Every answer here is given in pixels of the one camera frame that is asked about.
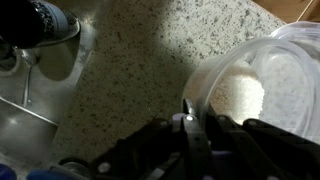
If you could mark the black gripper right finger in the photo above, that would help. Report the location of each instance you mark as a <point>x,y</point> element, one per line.
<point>266,150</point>

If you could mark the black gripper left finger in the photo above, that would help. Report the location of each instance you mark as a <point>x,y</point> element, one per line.
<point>160,146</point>

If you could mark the clear glass bowl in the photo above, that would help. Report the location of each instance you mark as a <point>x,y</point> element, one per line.
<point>203,76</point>

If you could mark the rectangular clear plastic container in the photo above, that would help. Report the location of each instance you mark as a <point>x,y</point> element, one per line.
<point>300,30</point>

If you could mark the stainless steel sink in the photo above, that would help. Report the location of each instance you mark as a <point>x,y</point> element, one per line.
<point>20,133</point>

